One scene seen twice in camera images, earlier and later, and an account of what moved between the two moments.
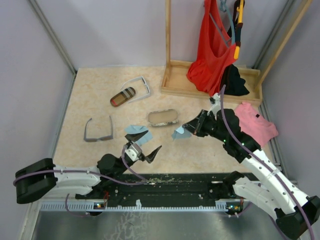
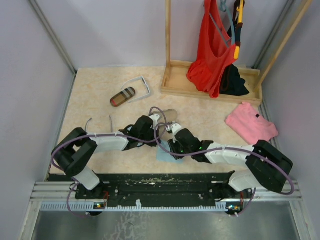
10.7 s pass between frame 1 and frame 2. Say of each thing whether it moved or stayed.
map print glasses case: stayed
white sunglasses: stayed
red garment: stayed
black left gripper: moved
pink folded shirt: stayed
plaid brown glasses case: stayed
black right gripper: moved
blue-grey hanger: stayed
